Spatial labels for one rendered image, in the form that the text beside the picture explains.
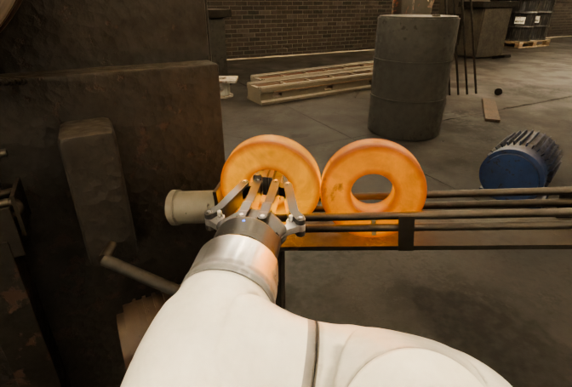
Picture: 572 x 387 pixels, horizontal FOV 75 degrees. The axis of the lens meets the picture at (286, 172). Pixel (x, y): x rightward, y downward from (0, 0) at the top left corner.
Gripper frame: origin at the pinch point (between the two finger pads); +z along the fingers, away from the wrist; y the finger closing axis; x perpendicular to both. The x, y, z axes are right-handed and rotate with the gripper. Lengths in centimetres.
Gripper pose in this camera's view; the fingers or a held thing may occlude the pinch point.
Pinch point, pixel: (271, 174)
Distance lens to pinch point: 57.6
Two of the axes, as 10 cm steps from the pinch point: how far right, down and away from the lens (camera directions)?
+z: 1.3, -4.6, 8.8
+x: -0.1, -8.9, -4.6
